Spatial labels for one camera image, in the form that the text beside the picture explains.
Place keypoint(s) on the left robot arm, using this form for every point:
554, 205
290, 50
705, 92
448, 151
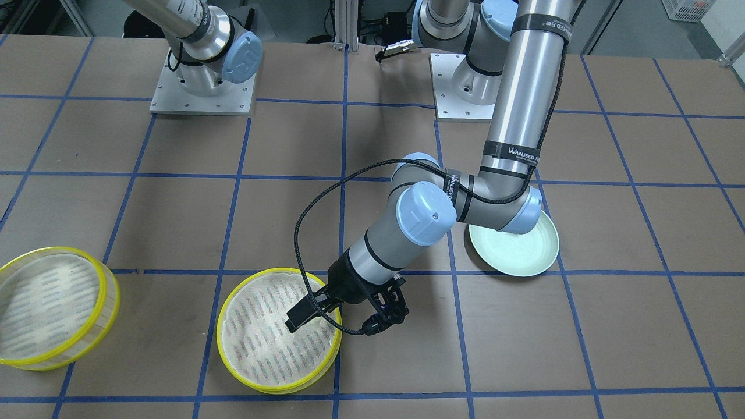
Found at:
514, 56

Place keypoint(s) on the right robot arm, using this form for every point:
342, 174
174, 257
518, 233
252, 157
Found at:
210, 47

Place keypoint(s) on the yellow steamer basket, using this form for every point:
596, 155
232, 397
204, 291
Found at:
257, 347
57, 304

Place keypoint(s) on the aluminium frame post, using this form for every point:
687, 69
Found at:
346, 26

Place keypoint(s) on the light green plate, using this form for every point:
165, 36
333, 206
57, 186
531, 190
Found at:
520, 255

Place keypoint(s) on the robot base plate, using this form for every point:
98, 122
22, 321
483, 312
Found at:
461, 93
199, 91

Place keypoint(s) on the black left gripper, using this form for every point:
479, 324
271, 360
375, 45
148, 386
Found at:
344, 280

